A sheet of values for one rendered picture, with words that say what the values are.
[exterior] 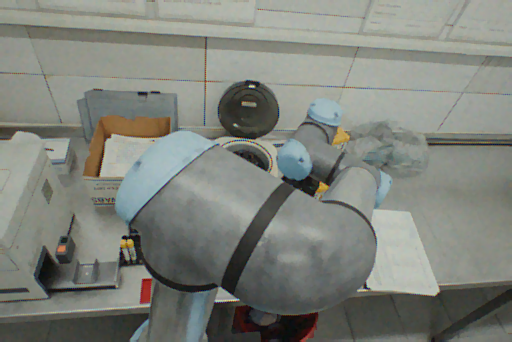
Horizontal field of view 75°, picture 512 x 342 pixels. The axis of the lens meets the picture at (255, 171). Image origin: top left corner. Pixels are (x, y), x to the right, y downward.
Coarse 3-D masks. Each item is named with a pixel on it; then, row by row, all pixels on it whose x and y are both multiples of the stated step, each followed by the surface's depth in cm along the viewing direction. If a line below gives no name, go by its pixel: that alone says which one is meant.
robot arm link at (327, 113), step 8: (312, 104) 72; (320, 104) 71; (328, 104) 72; (336, 104) 72; (312, 112) 71; (320, 112) 70; (328, 112) 70; (336, 112) 70; (304, 120) 73; (312, 120) 71; (320, 120) 70; (328, 120) 70; (336, 120) 70; (328, 128) 71; (336, 128) 73
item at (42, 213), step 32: (0, 160) 78; (32, 160) 80; (0, 192) 73; (32, 192) 78; (64, 192) 98; (0, 224) 67; (32, 224) 78; (64, 224) 97; (0, 256) 70; (32, 256) 78; (64, 256) 92; (0, 288) 80; (32, 288) 82
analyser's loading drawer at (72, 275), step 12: (60, 264) 90; (72, 264) 90; (84, 264) 90; (96, 264) 89; (108, 264) 92; (120, 264) 92; (48, 276) 87; (60, 276) 88; (72, 276) 85; (84, 276) 88; (96, 276) 89; (108, 276) 89; (48, 288) 85; (60, 288) 86
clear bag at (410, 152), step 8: (400, 128) 137; (408, 128) 136; (400, 136) 135; (408, 136) 135; (416, 136) 135; (424, 136) 136; (400, 144) 135; (408, 144) 134; (416, 144) 134; (424, 144) 137; (400, 152) 135; (408, 152) 135; (416, 152) 134; (424, 152) 136; (392, 160) 137; (400, 160) 136; (408, 160) 135; (416, 160) 135; (424, 160) 137; (400, 168) 139; (408, 168) 138; (416, 168) 138; (424, 168) 138
